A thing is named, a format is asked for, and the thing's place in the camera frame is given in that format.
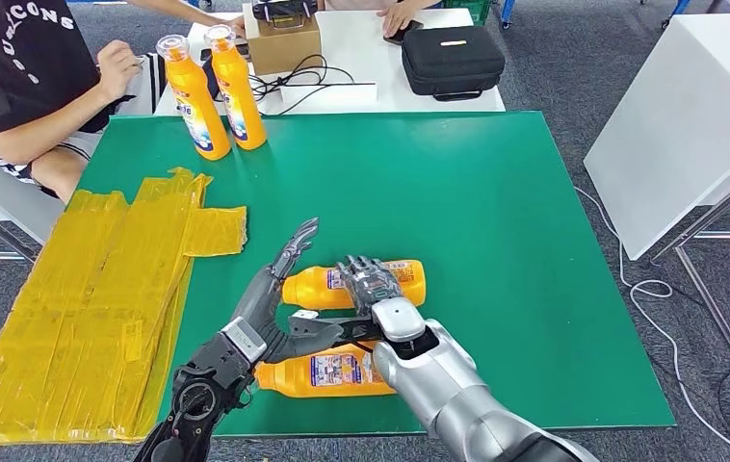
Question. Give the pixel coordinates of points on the person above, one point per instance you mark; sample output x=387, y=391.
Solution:
x=20, y=64
x=397, y=14
x=199, y=11

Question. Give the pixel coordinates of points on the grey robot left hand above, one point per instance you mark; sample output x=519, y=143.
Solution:
x=263, y=306

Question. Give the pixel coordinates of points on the yellow taped cardboard sheet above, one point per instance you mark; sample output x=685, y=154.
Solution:
x=84, y=306

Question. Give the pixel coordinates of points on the white flat box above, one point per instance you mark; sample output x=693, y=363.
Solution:
x=330, y=96

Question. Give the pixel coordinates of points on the metal stand frame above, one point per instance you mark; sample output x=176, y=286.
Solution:
x=709, y=310

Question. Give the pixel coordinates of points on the dark flat tablet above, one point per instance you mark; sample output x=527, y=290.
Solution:
x=244, y=50

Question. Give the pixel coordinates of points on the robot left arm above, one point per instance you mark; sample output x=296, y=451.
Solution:
x=202, y=395

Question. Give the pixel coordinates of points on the cardboard box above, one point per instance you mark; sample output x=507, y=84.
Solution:
x=283, y=50

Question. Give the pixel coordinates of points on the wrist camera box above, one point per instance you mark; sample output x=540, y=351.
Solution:
x=245, y=338
x=333, y=328

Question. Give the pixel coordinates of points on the orange detergent bottle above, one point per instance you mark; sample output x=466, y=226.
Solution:
x=327, y=376
x=199, y=115
x=240, y=108
x=314, y=288

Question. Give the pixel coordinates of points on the black smartphone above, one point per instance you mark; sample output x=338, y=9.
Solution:
x=411, y=28

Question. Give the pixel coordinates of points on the green plastic crate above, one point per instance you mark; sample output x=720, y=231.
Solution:
x=473, y=9

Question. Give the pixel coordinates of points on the black carrying case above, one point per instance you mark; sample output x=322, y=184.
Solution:
x=453, y=62

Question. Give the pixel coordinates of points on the white cabinet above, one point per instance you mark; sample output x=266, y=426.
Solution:
x=677, y=118

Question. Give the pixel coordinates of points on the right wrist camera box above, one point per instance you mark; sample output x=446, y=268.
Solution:
x=333, y=328

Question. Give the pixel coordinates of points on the black controller device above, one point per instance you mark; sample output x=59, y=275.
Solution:
x=284, y=7

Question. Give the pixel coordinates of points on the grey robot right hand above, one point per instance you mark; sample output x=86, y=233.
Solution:
x=371, y=287

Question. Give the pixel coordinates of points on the white desk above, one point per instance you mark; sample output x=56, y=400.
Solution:
x=365, y=64

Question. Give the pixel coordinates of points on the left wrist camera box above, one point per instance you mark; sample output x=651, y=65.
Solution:
x=245, y=338

